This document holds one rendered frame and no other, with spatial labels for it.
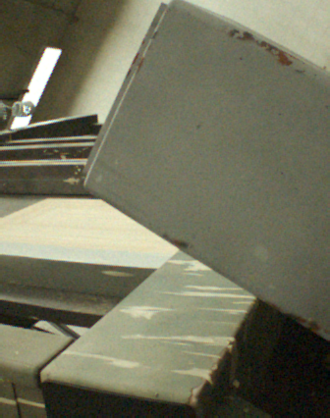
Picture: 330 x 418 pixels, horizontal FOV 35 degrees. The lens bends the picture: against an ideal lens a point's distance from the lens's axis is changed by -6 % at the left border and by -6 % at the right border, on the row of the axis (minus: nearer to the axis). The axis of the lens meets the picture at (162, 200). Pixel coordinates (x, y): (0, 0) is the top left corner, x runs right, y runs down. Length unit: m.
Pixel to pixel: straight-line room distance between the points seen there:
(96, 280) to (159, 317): 0.20
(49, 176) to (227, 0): 5.22
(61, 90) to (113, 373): 6.62
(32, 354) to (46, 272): 0.27
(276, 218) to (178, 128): 0.07
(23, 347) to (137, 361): 0.09
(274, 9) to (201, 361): 5.90
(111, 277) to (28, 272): 0.12
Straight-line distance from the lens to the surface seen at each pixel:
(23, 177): 1.28
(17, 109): 2.13
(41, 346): 0.41
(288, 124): 0.26
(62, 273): 0.64
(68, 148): 1.59
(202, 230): 0.28
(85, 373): 0.37
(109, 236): 0.80
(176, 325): 0.42
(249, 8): 6.23
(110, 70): 6.63
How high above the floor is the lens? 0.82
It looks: 12 degrees up
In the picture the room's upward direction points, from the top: 58 degrees counter-clockwise
